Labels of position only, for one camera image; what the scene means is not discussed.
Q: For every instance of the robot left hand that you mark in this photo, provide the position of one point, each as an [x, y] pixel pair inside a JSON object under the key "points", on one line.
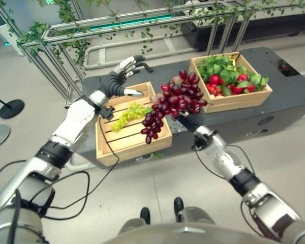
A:
{"points": [[111, 82]]}

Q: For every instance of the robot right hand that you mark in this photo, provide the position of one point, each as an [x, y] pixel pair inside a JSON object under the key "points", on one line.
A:
{"points": [[193, 120]]}

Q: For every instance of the red grape bunch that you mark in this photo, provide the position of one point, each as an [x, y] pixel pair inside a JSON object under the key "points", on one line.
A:
{"points": [[178, 99]]}

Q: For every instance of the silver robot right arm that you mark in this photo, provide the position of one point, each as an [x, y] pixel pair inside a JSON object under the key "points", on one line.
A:
{"points": [[218, 155]]}

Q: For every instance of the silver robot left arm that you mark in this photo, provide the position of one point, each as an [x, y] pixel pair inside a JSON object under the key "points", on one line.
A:
{"points": [[73, 122]]}

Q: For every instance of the small red strawberries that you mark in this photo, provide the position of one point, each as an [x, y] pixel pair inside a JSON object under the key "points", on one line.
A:
{"points": [[213, 89]]}

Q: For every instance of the green grape bunch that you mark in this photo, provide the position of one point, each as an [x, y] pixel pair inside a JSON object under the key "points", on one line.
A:
{"points": [[132, 114]]}

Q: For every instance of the green avocado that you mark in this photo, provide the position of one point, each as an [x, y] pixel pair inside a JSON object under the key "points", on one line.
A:
{"points": [[226, 90]]}

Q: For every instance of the red round fruit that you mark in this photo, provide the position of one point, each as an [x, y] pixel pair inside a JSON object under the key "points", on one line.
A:
{"points": [[214, 79], [236, 89], [242, 77], [251, 88]]}

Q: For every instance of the wooden slat crate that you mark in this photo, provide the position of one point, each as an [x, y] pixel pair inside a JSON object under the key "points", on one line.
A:
{"points": [[132, 150], [239, 100]]}

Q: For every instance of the green ivy vines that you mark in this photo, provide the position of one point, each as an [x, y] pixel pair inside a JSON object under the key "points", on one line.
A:
{"points": [[73, 48]]}

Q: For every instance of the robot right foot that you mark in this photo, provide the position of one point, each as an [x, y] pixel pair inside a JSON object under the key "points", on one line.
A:
{"points": [[178, 206]]}

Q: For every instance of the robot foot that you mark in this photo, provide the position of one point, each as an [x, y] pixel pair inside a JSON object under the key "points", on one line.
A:
{"points": [[178, 206], [145, 214]]}

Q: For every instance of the dark grey platform table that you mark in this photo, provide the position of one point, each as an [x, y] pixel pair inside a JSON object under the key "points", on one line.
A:
{"points": [[282, 101]]}

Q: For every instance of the black round stand base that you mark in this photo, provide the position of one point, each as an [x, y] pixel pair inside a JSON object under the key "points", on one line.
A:
{"points": [[12, 108]]}

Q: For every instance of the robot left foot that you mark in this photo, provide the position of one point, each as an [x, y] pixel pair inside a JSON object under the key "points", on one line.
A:
{"points": [[145, 214]]}

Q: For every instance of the red emergency button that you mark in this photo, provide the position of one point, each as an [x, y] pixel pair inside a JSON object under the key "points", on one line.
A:
{"points": [[284, 68]]}

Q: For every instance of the silver robot torso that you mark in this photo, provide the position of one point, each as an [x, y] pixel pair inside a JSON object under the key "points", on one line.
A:
{"points": [[188, 232]]}

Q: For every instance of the white plant pot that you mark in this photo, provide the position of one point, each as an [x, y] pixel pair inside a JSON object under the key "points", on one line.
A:
{"points": [[2, 35]]}

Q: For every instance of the black cart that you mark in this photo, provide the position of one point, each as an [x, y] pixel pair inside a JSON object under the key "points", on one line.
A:
{"points": [[269, 28]]}

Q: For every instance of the grey tubular floor rail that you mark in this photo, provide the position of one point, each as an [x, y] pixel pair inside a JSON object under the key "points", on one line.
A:
{"points": [[101, 54]]}

